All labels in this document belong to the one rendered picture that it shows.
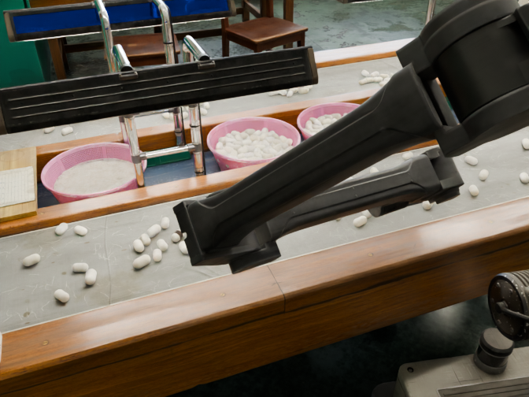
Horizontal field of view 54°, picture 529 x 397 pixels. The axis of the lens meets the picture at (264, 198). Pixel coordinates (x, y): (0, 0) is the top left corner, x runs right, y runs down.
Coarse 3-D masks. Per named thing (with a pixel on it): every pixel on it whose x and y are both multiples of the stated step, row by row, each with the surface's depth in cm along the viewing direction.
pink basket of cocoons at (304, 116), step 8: (320, 104) 165; (328, 104) 166; (336, 104) 166; (344, 104) 166; (352, 104) 165; (304, 112) 161; (312, 112) 164; (320, 112) 166; (328, 112) 166; (344, 112) 166; (304, 120) 161; (304, 136) 154
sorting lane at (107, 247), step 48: (480, 192) 128; (528, 192) 128; (0, 240) 115; (48, 240) 115; (96, 240) 114; (288, 240) 114; (336, 240) 113; (0, 288) 102; (48, 288) 102; (96, 288) 102; (144, 288) 102
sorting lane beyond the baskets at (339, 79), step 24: (336, 72) 195; (360, 72) 195; (384, 72) 195; (264, 96) 178; (312, 96) 178; (96, 120) 165; (144, 120) 164; (168, 120) 164; (0, 144) 152; (24, 144) 152
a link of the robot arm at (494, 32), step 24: (504, 24) 39; (528, 24) 38; (456, 48) 40; (480, 48) 39; (504, 48) 38; (528, 48) 39; (456, 72) 40; (480, 72) 39; (504, 72) 38; (528, 72) 38; (456, 96) 41; (480, 96) 39
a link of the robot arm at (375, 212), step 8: (424, 152) 86; (448, 192) 84; (456, 192) 84; (432, 200) 87; (440, 200) 85; (448, 200) 87; (376, 208) 89; (384, 208) 88; (392, 208) 89; (400, 208) 90; (376, 216) 90
